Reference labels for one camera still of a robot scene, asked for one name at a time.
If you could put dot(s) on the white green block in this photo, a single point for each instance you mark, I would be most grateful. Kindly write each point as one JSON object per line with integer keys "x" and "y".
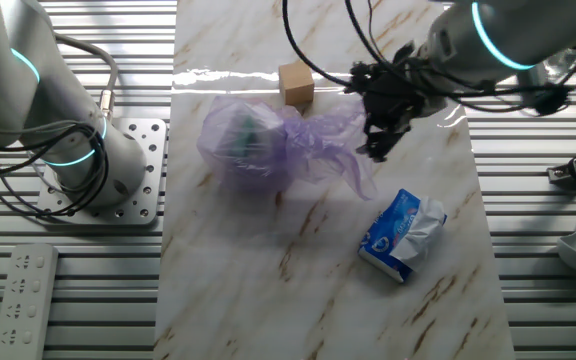
{"x": 244, "y": 140}

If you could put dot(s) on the purple translucent plastic bag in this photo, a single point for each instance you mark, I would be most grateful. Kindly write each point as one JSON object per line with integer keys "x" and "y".
{"x": 268, "y": 147}

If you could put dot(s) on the blue white tissue pack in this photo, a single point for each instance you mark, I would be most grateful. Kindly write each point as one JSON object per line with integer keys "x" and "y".
{"x": 400, "y": 235}

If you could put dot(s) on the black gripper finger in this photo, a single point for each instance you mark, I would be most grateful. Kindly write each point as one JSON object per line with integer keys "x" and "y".
{"x": 377, "y": 142}
{"x": 402, "y": 127}

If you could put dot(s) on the wooden cube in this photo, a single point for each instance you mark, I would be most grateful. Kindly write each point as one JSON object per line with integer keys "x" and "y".
{"x": 296, "y": 84}

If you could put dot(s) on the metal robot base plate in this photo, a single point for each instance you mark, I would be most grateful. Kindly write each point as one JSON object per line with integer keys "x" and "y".
{"x": 145, "y": 170}

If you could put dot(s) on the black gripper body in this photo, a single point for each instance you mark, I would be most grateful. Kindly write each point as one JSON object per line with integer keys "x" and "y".
{"x": 390, "y": 85}

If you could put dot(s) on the white power strip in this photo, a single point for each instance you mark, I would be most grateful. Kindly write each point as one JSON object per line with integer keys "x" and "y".
{"x": 24, "y": 302}

